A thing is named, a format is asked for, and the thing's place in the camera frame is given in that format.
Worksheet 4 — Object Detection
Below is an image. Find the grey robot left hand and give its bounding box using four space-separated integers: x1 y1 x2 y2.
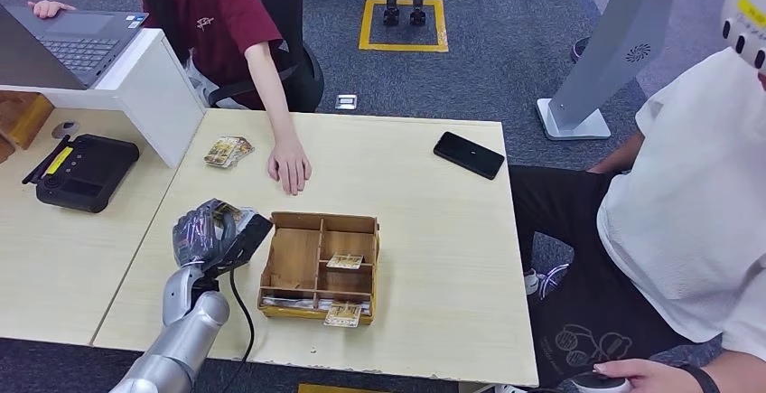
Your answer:
172 198 240 268

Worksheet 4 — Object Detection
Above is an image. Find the headset person's left hand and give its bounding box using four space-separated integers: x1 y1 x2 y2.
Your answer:
592 359 696 393

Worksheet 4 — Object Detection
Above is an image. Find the person's left hand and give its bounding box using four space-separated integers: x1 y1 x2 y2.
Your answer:
267 138 313 197

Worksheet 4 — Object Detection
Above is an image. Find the person's right hand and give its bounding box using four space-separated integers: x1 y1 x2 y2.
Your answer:
26 0 76 19

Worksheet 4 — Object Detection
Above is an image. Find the white VR controller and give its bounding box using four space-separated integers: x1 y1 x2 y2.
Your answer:
571 373 632 393

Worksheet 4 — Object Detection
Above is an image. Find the wooden compartment box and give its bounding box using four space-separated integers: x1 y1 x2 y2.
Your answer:
257 211 381 327

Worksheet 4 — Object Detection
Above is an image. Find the row of white key cards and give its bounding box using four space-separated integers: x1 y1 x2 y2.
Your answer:
261 295 372 314

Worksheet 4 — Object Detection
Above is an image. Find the person with VR headset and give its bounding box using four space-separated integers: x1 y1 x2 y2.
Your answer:
509 47 766 393

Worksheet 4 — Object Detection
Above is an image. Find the grey laptop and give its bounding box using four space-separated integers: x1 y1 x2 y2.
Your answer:
0 4 150 91

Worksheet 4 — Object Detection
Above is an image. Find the black wristwatch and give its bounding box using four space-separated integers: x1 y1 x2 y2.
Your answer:
678 365 723 393

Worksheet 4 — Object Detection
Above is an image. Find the stack of patterned cards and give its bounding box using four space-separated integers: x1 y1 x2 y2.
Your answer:
203 136 256 170

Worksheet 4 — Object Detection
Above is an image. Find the brown wooden box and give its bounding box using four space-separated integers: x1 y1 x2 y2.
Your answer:
0 91 54 152

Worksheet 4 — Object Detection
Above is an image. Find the round grey puck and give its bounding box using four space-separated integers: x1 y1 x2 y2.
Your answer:
51 119 80 141

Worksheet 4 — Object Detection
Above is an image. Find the black console with yellow label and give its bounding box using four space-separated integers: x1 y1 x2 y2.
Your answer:
22 134 141 214

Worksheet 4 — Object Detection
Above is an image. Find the white desk riser shelf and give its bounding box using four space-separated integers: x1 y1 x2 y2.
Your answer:
0 28 207 170

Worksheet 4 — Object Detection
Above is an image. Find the black office chair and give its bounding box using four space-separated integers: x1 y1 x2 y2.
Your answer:
206 0 325 114

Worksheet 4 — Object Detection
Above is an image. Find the white shoe with purple laces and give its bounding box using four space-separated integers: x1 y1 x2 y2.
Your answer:
523 264 570 297

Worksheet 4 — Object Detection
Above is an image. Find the black smartphone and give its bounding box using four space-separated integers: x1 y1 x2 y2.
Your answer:
432 131 507 182

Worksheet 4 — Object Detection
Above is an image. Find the yellow floor tape strip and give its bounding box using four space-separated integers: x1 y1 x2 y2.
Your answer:
297 384 384 393

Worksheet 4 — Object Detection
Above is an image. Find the dark shoe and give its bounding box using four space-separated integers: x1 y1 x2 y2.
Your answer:
570 35 592 64

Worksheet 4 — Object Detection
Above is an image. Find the grey pillar stand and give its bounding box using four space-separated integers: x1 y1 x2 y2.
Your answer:
535 0 728 142

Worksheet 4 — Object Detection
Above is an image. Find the white VR headset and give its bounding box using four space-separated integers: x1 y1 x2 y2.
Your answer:
721 0 766 75

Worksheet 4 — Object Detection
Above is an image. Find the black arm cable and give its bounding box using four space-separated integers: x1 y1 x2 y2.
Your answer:
221 270 256 393

